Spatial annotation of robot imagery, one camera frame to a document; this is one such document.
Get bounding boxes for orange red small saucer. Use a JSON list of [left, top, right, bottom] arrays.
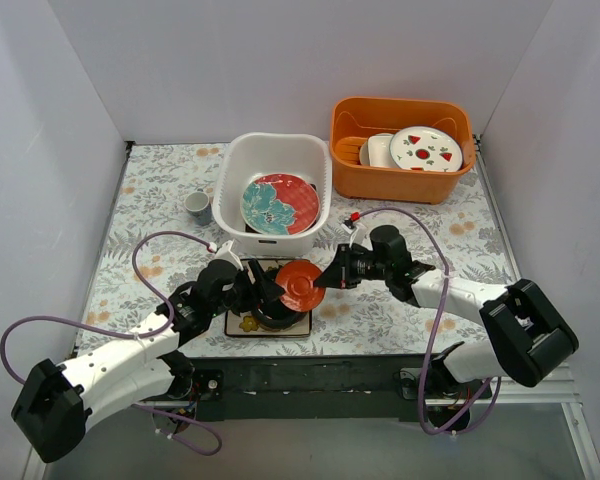
[[275, 260, 325, 312]]

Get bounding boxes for black square floral plate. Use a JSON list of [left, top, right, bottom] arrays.
[[244, 182, 320, 234]]

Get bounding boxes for red rimmed round plate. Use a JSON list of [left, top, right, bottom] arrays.
[[239, 172, 321, 236]]

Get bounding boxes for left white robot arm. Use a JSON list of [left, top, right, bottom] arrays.
[[11, 259, 285, 463]]

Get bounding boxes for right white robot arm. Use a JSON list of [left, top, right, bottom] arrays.
[[315, 225, 579, 398]]

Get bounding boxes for round white dish in bin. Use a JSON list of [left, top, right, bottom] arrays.
[[358, 141, 370, 166]]

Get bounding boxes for white plastic bin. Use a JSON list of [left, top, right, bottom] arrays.
[[212, 133, 332, 257]]

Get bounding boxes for orange plastic bin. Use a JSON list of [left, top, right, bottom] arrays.
[[330, 97, 476, 204]]

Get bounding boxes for black bowl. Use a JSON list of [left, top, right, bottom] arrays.
[[251, 300, 306, 331]]

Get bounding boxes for square cream floral plate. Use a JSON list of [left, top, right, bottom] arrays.
[[223, 257, 313, 338]]

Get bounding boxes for small white cup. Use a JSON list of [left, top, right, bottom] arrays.
[[184, 191, 213, 226]]

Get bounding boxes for floral table mat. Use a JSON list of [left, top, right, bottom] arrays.
[[74, 143, 517, 357]]

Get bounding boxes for white watermelon pattern plate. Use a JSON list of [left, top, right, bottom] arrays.
[[390, 126, 463, 173]]

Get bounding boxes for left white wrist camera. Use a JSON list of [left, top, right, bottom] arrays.
[[214, 240, 244, 271]]

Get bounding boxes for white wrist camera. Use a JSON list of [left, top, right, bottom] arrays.
[[214, 240, 244, 271], [341, 212, 369, 246]]

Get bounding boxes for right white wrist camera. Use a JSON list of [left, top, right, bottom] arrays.
[[341, 212, 369, 246]]

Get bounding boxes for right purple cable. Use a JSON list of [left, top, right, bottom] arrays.
[[354, 207, 502, 436]]

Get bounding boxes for purple cable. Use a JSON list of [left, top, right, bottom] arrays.
[[354, 207, 502, 436], [0, 231, 224, 456]]

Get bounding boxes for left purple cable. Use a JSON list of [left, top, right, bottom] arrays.
[[0, 231, 224, 456]]

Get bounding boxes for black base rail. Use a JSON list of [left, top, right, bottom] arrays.
[[134, 353, 476, 421]]

